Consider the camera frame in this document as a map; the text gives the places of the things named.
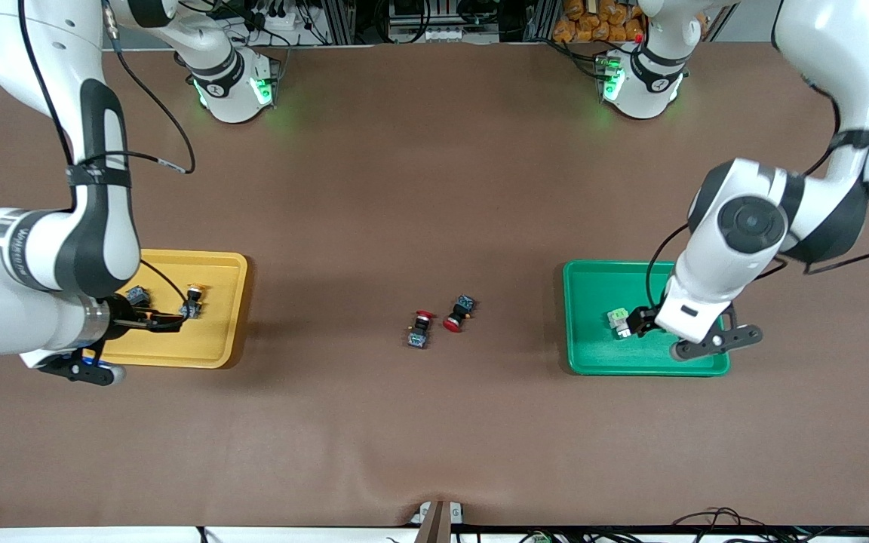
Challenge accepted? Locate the green push button switch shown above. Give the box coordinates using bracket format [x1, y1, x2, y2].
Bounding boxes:
[606, 305, 633, 340]

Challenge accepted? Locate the brown table mat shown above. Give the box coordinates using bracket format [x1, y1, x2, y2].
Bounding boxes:
[0, 41, 869, 529]

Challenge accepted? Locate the aluminium frame post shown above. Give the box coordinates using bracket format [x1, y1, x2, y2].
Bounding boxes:
[321, 0, 358, 46]
[524, 0, 560, 42]

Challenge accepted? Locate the green plastic tray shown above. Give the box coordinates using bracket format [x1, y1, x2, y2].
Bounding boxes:
[562, 260, 731, 377]

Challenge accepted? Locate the white power strip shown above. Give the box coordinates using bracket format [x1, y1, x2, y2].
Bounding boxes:
[395, 26, 474, 44]

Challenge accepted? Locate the red mushroom push button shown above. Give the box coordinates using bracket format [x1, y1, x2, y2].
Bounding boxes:
[406, 309, 436, 350]
[442, 294, 477, 333]

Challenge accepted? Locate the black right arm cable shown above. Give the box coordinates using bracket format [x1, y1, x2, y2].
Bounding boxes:
[16, 0, 198, 321]

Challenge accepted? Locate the tangle of black cables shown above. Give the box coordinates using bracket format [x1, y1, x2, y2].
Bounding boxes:
[668, 507, 790, 543]

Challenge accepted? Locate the metal table edge bracket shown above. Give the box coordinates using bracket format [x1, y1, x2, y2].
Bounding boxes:
[410, 499, 465, 543]

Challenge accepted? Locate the yellow plastic tray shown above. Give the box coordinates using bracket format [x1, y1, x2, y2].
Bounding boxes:
[99, 248, 248, 370]

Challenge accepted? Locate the pile of orange bread rolls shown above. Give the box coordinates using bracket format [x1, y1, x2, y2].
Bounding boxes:
[553, 0, 646, 44]

